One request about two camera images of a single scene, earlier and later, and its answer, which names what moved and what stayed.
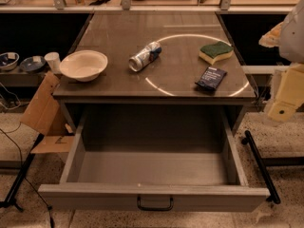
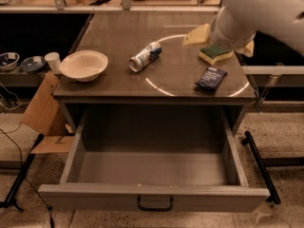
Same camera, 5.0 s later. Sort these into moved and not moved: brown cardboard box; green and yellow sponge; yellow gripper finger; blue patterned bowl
Moved: yellow gripper finger
Not moved: green and yellow sponge; brown cardboard box; blue patterned bowl
